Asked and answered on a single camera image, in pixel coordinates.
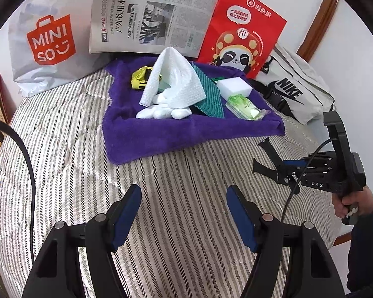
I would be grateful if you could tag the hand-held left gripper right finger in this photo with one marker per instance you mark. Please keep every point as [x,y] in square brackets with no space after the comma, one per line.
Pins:
[241,214]

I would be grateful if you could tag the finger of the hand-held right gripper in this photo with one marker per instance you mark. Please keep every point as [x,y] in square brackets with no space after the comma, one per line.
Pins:
[269,149]
[265,171]

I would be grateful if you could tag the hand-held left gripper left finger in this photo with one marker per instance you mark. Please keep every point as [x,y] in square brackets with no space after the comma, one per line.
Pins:
[127,214]

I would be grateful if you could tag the green tissue pack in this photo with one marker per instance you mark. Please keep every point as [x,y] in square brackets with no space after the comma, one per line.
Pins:
[242,105]

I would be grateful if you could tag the white sponge block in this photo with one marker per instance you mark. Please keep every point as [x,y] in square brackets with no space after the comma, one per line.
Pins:
[234,87]

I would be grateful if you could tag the teal cloth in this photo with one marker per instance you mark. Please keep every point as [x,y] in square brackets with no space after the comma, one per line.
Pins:
[211,96]

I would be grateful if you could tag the purple towel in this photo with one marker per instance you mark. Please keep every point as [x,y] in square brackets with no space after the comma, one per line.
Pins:
[161,136]

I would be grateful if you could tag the white paper towel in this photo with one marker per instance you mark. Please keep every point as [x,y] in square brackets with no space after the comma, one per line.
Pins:
[177,77]

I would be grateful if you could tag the person's right forearm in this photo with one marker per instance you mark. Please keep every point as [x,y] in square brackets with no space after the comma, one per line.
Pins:
[363,248]

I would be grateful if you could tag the person's right hand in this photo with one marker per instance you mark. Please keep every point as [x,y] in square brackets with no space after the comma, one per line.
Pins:
[367,201]

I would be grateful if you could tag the white waist bag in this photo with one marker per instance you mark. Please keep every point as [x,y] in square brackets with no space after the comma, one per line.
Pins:
[312,77]

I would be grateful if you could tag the green flat packet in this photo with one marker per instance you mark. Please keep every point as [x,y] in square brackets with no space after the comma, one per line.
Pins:
[219,79]

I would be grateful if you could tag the red panda print paper bag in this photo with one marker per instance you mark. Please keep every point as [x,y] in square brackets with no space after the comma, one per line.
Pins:
[261,24]

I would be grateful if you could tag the yellow black tool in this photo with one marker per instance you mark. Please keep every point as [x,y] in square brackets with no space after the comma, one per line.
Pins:
[140,77]

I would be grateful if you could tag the white plastic shopping bag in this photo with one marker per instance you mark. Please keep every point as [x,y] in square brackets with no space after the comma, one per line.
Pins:
[80,59]

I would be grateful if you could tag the folded newspaper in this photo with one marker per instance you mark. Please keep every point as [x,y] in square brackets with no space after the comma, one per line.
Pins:
[161,12]

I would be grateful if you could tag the wooden bed frame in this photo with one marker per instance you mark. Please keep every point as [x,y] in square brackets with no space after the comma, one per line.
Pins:
[321,21]

